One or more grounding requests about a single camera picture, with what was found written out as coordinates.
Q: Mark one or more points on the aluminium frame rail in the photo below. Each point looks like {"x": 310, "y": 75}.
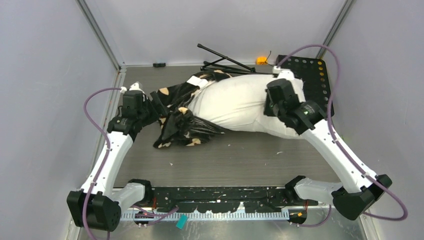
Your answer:
{"x": 292, "y": 213}

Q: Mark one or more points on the white pillow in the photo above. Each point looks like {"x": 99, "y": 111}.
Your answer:
{"x": 238, "y": 104}

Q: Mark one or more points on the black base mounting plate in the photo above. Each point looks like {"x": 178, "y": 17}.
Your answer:
{"x": 254, "y": 199}

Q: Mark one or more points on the teal tape piece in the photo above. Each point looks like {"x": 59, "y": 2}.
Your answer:
{"x": 182, "y": 221}

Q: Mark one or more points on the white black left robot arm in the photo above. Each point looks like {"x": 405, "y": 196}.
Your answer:
{"x": 95, "y": 205}

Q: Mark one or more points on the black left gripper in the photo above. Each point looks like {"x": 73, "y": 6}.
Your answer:
{"x": 158, "y": 108}

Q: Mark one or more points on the black perforated plate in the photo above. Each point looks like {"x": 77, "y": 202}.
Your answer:
{"x": 313, "y": 73}

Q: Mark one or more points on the black floral pillowcase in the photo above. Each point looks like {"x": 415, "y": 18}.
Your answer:
{"x": 180, "y": 125}

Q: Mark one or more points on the black folding stand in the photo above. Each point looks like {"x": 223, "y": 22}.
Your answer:
{"x": 228, "y": 65}

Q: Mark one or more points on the small black clip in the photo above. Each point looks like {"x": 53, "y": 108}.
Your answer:
{"x": 159, "y": 64}

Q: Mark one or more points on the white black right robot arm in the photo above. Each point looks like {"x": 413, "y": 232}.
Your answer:
{"x": 357, "y": 189}

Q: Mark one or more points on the orange small device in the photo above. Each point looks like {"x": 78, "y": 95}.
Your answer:
{"x": 263, "y": 60}

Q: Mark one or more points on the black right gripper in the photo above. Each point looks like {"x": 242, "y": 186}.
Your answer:
{"x": 268, "y": 110}

